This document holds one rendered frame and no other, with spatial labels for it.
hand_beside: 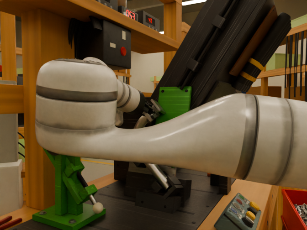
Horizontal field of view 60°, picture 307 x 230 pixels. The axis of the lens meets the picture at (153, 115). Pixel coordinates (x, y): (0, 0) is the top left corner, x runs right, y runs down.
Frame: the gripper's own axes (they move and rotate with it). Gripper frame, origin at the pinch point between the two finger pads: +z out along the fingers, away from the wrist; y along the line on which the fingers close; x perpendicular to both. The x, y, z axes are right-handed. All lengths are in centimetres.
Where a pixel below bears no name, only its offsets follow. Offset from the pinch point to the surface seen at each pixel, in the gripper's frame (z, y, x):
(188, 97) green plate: 2.8, -4.2, -11.7
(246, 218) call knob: -4.4, -42.1, -4.0
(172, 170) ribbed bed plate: 4.9, -18.4, 7.7
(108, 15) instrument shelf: -13.1, 30.6, -10.9
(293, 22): 262, 100, -147
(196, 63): -1.0, 0.9, -21.1
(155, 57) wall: 814, 625, 55
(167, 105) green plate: 2.8, -1.0, -4.9
